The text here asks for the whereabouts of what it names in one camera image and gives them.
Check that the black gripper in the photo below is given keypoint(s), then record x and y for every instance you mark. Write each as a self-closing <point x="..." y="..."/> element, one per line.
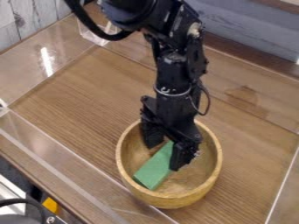
<point x="167" y="117"/>

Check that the green rectangular block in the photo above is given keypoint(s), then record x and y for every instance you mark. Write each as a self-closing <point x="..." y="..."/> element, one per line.
<point x="155" y="170"/>

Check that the brown wooden bowl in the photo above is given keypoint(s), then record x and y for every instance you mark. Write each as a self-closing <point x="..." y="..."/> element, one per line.
<point x="185" y="185"/>

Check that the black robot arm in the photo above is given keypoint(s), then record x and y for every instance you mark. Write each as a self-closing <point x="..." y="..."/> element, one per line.
<point x="171" y="26"/>

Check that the yellow and black device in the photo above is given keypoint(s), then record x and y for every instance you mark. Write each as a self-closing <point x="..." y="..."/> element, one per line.
<point x="56" y="215"/>

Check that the clear acrylic front wall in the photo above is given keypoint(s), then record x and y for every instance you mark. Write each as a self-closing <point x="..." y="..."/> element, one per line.
<point x="81" y="188"/>

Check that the clear acrylic corner bracket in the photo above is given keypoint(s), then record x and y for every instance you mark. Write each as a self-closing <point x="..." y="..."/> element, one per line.
<point x="88" y="35"/>

